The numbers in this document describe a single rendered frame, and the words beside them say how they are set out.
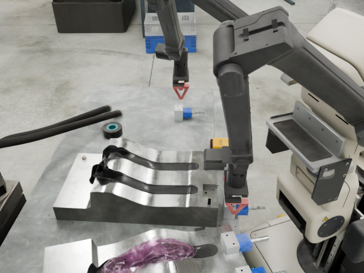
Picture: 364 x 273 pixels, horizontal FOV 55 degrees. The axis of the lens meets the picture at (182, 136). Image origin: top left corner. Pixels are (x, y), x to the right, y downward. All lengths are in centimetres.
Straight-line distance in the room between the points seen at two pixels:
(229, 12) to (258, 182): 160
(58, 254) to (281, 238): 113
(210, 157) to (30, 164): 198
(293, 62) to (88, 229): 79
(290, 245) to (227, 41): 133
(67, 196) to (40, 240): 15
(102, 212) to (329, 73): 75
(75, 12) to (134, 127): 362
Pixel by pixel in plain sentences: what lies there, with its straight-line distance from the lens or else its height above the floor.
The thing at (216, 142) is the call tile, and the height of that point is 84.
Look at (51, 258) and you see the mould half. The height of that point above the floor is 91.
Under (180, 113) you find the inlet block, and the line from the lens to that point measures 151.
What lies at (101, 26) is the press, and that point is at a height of 10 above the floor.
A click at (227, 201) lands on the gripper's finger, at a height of 92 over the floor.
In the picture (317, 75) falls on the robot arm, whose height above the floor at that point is 139.
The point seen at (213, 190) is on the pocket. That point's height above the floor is 86.
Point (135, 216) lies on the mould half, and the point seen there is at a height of 83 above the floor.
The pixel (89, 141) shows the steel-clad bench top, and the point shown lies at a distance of 146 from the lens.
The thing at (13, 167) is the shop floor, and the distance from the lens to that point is 279.
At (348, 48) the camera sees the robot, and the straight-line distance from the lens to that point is 92.
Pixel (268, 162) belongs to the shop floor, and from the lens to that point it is 261.
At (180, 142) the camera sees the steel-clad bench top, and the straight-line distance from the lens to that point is 140.
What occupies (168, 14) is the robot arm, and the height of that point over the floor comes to 133.
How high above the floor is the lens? 165
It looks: 36 degrees down
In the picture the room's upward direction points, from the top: straight up
